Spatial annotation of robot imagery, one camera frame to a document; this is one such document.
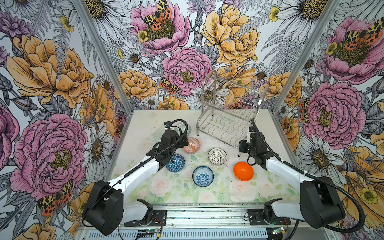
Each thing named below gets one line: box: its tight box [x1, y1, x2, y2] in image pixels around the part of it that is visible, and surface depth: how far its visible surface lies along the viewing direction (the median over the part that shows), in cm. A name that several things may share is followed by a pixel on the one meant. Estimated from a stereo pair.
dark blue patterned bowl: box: [165, 153, 186, 173], surface depth 93 cm
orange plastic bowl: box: [233, 161, 254, 182], surface depth 87 cm
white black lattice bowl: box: [208, 147, 228, 166], surface depth 96 cm
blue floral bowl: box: [192, 166, 214, 188], surface depth 88 cm
